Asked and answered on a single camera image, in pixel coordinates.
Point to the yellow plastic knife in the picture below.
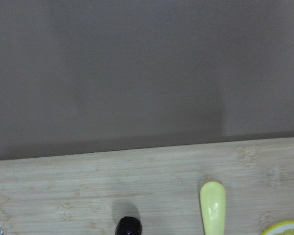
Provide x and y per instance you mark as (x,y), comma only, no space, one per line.
(213,207)

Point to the wooden cutting board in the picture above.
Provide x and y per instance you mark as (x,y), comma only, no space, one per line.
(87,194)

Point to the lemon slice lower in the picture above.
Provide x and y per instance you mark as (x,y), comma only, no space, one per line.
(281,228)

